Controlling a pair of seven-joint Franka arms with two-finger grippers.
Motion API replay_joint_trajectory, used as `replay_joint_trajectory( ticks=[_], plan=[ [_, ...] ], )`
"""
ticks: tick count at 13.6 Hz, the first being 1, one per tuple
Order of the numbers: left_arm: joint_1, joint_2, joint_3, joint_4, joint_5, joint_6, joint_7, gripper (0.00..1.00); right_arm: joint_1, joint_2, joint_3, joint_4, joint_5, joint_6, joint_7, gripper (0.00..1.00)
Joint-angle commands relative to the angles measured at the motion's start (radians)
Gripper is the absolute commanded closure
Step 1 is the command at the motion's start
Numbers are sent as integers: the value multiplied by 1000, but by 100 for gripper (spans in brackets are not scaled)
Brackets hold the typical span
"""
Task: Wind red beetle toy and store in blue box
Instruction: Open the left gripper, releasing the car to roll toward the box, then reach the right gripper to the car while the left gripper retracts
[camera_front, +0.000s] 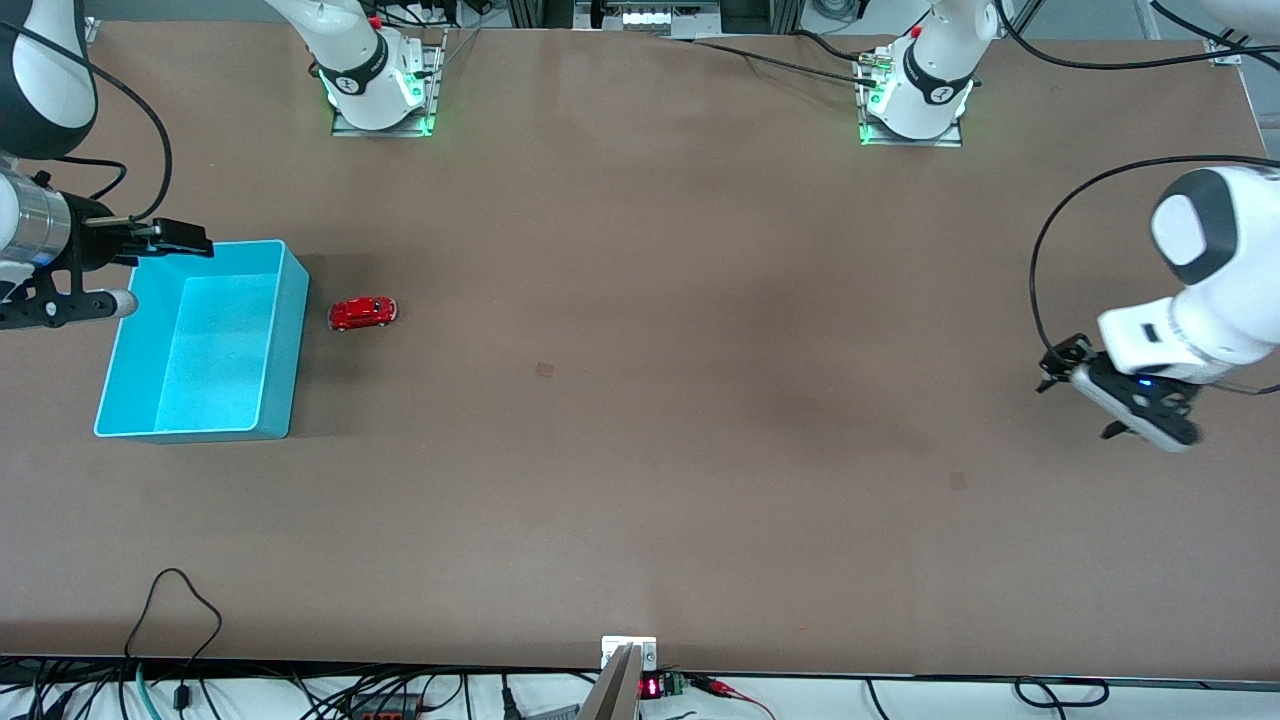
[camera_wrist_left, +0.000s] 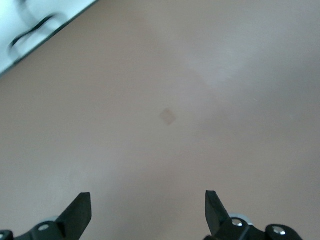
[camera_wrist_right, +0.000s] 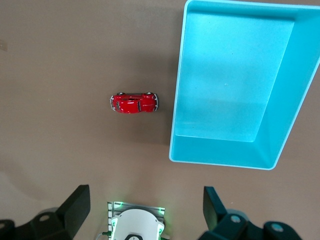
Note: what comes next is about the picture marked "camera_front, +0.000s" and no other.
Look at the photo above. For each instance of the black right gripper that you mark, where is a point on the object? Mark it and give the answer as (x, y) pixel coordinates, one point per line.
(93, 240)

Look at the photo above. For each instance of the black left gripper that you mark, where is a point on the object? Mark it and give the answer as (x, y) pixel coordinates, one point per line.
(1066, 357)

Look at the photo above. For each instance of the red beetle toy car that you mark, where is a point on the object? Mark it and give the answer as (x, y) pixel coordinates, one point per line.
(360, 313)

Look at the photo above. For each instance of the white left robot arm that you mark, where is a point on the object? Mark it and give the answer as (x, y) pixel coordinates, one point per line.
(925, 118)

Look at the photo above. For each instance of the blue plastic box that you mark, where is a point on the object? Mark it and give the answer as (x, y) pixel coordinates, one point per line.
(210, 350)

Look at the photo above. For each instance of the lit equipment box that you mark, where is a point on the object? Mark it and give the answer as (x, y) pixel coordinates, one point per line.
(650, 17)

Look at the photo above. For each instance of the black power strip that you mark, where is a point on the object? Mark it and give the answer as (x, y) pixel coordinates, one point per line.
(385, 708)

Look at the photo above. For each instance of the red digit display module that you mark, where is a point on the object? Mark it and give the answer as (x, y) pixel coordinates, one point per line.
(652, 686)

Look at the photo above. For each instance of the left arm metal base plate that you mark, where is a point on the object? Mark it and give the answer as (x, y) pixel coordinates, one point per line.
(950, 137)

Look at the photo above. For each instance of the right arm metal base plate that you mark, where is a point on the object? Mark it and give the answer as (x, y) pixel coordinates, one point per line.
(432, 80)

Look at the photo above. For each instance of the white metal table bracket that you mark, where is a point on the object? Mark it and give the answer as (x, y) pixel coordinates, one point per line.
(612, 648)

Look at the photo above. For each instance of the grey metal camera beam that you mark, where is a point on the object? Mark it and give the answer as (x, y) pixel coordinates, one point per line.
(612, 695)

